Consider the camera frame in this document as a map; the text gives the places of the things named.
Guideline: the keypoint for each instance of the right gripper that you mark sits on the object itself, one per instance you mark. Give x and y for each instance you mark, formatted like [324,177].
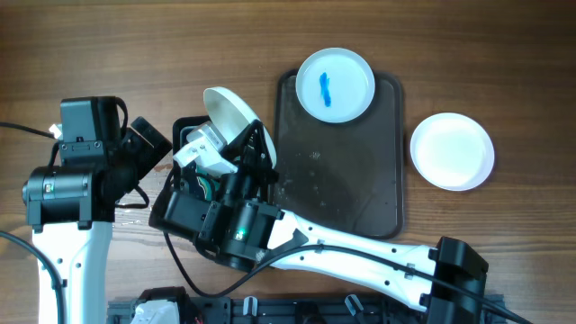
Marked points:
[264,172]

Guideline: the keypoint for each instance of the white plate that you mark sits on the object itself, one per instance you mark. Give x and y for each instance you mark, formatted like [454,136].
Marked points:
[452,151]
[228,112]
[335,85]

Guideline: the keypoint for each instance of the green yellow sponge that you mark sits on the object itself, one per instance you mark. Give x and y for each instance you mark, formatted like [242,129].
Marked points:
[208,186]

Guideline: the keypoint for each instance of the white plate top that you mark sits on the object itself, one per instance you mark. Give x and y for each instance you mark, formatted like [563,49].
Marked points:
[335,85]

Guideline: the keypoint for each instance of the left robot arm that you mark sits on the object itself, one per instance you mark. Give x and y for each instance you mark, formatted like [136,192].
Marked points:
[71,202]

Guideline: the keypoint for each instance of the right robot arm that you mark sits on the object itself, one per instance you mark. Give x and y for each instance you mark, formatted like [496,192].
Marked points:
[411,274]

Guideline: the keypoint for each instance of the brown plastic tray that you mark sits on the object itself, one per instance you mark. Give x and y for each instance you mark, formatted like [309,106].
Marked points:
[345,176]

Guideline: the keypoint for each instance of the black water basin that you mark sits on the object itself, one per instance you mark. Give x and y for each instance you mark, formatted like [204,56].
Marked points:
[242,214]

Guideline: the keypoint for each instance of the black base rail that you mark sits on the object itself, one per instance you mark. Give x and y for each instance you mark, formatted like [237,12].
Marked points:
[353,308]

